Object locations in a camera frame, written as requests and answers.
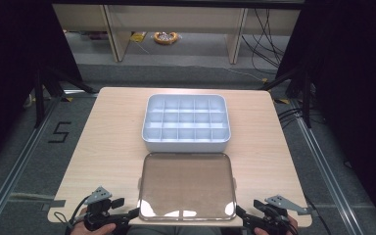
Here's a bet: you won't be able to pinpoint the bundle of black floor cables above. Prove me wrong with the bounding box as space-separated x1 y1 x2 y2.
240 8 292 78

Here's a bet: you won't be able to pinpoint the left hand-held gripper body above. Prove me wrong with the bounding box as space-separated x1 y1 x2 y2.
83 185 130 232

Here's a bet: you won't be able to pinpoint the person's left hand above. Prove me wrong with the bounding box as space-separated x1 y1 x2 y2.
70 209 118 235

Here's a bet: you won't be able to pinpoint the thin white floor cable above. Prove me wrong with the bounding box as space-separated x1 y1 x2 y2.
220 66 269 83

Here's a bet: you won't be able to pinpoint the dark curtain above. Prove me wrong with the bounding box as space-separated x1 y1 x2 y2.
274 0 376 231
0 0 83 172

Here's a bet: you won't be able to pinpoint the white divided storage box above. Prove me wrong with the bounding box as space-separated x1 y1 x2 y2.
141 93 232 154

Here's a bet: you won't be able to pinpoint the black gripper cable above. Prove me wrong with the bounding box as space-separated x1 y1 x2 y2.
53 195 92 233
303 195 333 235

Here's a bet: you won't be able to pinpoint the black cables beside stand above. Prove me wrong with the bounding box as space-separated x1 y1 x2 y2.
276 107 305 129

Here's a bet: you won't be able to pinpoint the black stand legs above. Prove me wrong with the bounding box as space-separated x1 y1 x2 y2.
258 64 315 129
31 64 98 129

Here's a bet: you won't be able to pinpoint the person's right hand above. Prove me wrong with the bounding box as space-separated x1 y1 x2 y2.
254 214 299 235

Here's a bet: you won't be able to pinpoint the clear plastic lid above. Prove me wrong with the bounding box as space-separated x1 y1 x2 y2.
138 152 238 222

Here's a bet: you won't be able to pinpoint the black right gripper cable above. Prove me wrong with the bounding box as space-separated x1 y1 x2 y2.
303 195 333 235

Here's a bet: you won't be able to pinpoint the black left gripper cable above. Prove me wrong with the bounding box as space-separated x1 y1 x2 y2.
53 195 92 233

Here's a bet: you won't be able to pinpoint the white desk frame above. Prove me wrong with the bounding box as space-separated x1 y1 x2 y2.
52 3 302 65

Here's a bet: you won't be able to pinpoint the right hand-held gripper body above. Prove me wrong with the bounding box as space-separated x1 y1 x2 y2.
249 194 309 235

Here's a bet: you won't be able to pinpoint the yellow flat packet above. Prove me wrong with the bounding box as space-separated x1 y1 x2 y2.
129 31 148 44

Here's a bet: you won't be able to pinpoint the aluminium floor rail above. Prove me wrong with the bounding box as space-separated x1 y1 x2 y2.
0 93 64 235
291 98 364 235

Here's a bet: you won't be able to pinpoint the yellow cable coil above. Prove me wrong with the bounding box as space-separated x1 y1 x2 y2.
152 30 180 46

